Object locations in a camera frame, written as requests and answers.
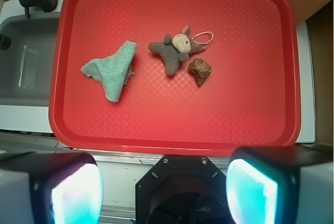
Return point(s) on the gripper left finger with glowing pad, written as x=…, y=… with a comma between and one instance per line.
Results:
x=50, y=188

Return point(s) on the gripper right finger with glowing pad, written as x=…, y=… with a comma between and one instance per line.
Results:
x=291, y=184

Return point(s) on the light blue woven cloth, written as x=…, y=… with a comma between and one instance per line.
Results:
x=113, y=71

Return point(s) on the red plastic tray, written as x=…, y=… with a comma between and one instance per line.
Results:
x=252, y=97

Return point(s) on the grey toy sink basin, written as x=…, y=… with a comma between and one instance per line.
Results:
x=26, y=66

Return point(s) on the brown rock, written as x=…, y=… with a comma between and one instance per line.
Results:
x=200, y=70

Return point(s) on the black knob at sink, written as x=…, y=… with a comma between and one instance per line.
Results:
x=5, y=42

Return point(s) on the grey plush animal toy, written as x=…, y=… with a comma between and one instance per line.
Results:
x=178, y=48

